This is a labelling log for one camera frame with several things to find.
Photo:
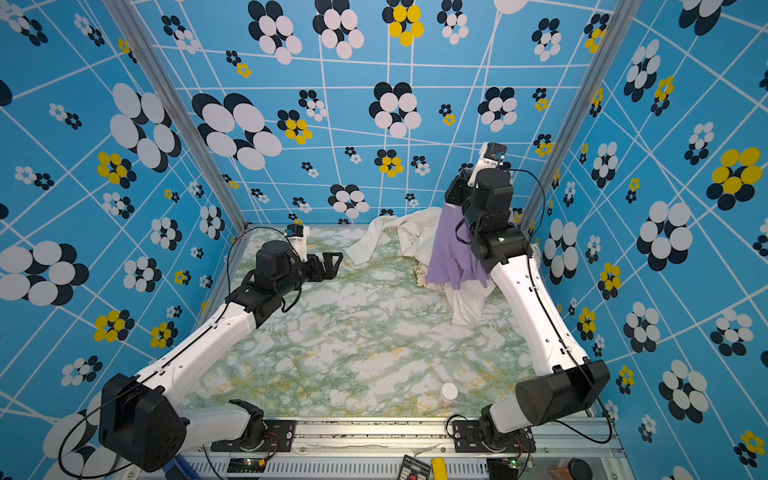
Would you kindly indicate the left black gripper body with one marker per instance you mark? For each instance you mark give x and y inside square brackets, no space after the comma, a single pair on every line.
[311,271]

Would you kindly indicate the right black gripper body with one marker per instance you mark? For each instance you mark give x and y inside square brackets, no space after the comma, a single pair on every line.
[462,195]

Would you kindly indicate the purple cloth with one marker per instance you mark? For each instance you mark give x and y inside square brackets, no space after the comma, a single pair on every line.
[452,261]

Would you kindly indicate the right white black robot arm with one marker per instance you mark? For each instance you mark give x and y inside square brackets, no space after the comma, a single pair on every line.
[567,380]

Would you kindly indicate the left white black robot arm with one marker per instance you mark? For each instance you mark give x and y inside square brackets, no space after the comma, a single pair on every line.
[141,417]

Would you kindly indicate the plain white cloth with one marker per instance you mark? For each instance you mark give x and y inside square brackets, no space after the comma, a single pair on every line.
[416,234]

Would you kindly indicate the small white bottle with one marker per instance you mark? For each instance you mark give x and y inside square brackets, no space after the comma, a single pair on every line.
[448,394]

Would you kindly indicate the left green circuit board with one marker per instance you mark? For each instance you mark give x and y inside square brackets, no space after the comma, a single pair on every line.
[245,466]

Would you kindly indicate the green circuit board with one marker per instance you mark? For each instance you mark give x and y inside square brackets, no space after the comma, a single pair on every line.
[502,469]
[245,466]

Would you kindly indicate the black remote with buttons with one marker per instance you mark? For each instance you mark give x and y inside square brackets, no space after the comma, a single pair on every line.
[413,469]

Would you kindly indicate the yellow block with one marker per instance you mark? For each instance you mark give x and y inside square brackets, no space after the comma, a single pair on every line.
[439,469]

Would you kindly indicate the blue tool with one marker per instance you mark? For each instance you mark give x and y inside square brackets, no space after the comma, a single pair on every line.
[180,468]

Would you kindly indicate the right green circuit board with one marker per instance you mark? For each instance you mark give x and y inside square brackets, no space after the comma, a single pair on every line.
[502,469]

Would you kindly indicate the black round lid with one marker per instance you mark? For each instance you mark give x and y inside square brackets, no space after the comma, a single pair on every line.
[579,469]

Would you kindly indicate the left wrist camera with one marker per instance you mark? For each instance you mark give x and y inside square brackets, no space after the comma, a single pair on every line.
[298,235]

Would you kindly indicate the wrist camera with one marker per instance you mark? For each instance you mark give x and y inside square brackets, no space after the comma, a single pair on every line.
[298,235]
[492,154]

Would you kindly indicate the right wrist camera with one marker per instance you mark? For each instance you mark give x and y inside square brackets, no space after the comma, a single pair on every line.
[492,154]

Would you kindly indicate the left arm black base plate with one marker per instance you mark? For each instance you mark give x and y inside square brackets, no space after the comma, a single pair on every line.
[278,436]

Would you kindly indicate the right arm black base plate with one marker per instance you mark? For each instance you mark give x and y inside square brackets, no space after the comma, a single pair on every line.
[474,436]

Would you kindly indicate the right aluminium corner post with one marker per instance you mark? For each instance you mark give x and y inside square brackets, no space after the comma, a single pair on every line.
[620,22]

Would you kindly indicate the aluminium corner post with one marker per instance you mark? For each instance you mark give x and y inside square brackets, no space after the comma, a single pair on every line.
[620,22]
[157,73]

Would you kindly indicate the aluminium front rail frame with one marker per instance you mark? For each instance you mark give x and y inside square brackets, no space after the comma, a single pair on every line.
[373,448]

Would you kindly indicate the left aluminium corner post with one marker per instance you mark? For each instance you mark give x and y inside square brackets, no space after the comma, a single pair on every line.
[157,73]

